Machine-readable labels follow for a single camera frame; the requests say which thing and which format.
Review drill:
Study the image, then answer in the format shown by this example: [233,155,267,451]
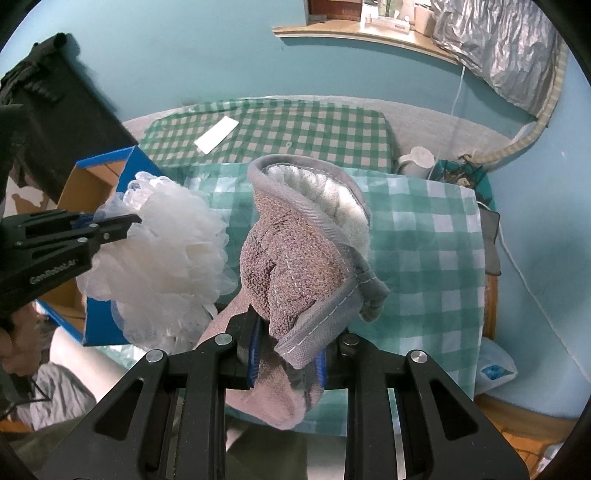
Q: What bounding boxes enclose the cardboard box blue tape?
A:
[36,145,185,347]

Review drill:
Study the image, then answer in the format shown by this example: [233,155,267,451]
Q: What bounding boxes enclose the white plastic bag blue label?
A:
[475,339,518,395]

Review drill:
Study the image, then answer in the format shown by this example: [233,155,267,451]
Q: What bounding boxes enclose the white cable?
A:
[450,65,465,116]

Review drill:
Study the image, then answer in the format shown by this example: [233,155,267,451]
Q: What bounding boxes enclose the grey cloth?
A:
[18,362,98,432]

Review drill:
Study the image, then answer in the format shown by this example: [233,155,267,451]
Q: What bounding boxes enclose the grey towel mitt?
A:
[194,154,391,430]

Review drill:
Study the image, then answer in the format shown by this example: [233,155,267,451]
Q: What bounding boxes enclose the wooden wall shelf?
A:
[272,21,467,61]

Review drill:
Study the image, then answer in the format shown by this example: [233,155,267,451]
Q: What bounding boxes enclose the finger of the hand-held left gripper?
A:
[69,213,143,264]
[2,207,112,246]

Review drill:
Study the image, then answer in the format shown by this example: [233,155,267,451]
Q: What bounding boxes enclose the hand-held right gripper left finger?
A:
[54,305,269,480]

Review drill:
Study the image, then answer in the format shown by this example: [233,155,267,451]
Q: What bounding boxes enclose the white rolled bedding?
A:
[48,325,134,384]

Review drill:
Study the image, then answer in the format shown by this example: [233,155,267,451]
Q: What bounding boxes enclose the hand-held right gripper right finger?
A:
[316,332,529,480]

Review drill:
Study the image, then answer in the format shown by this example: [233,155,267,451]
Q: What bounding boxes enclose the grey pad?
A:
[480,208,502,275]

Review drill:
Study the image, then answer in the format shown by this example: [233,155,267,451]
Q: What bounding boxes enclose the brown cardboard box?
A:
[307,0,363,21]

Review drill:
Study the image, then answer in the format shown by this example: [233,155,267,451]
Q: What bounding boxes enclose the silver foil cover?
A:
[431,0,568,112]

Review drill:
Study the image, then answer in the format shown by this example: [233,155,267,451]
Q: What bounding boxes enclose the light green checkered tablecloth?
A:
[99,161,485,437]

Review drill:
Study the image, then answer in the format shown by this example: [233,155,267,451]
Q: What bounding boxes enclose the dark green checkered cloth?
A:
[139,99,393,174]

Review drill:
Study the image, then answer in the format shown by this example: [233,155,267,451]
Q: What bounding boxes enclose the white mesh bath loofah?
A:
[76,171,236,356]

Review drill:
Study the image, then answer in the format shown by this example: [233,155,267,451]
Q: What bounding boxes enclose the white kettle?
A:
[398,146,435,178]

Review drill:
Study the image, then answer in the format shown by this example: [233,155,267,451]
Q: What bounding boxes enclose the white card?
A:
[194,116,239,154]

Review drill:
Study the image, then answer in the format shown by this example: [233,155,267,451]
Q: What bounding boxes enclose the person's left hand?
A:
[0,307,44,377]

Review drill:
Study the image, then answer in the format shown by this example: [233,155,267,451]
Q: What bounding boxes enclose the striped hose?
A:
[475,41,568,162]

